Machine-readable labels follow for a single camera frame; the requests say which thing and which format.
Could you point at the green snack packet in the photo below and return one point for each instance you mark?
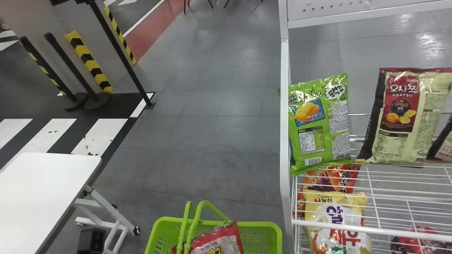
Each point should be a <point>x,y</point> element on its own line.
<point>319,141</point>

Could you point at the orange snack packet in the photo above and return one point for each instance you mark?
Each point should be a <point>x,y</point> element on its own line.
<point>330,180</point>

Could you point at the green basket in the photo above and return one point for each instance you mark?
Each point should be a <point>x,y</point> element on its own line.
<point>263,240</point>

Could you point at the yellow snack packet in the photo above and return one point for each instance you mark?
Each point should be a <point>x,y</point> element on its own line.
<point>335,218</point>

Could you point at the dark red snack packet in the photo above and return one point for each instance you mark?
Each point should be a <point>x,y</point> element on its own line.
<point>420,243</point>

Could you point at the black slanted pole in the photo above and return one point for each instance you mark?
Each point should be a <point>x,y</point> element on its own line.
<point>118,51</point>

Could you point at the yellow black striped guard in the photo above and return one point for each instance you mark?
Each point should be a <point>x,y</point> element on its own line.
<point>120,35</point>
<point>88,60</point>

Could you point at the black box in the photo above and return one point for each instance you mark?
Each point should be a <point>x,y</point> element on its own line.
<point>91,241</point>

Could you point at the white side table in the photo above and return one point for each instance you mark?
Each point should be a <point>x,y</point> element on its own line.
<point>39,190</point>

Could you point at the yellow black striped post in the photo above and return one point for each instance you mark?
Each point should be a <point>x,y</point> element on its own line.
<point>42,65</point>

